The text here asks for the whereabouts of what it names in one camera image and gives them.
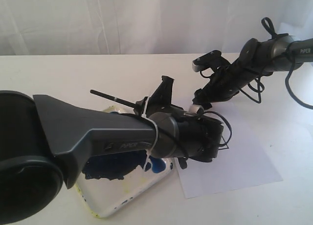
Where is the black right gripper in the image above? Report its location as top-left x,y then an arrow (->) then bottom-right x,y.
192,60 -> 257,107

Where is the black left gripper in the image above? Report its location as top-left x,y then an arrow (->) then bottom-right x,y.
133,75 -> 224,163

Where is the black paintbrush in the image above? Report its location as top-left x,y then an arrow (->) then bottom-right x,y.
90,90 -> 137,108

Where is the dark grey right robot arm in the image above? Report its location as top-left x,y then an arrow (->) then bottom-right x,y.
193,34 -> 313,107

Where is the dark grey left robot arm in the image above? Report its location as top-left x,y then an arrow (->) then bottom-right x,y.
0,76 -> 225,225

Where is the white paint tray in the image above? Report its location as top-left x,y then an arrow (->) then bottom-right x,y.
74,105 -> 176,219

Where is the white zip tie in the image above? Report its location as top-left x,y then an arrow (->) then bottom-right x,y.
139,95 -> 159,171

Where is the white paper with square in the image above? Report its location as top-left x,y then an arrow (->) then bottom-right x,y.
178,102 -> 282,199

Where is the white backdrop curtain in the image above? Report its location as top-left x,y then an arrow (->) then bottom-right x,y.
0,0 -> 313,55

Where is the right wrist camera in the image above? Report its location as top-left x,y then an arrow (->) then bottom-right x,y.
192,50 -> 230,72

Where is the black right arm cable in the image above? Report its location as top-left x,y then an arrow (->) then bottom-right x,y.
199,17 -> 313,110

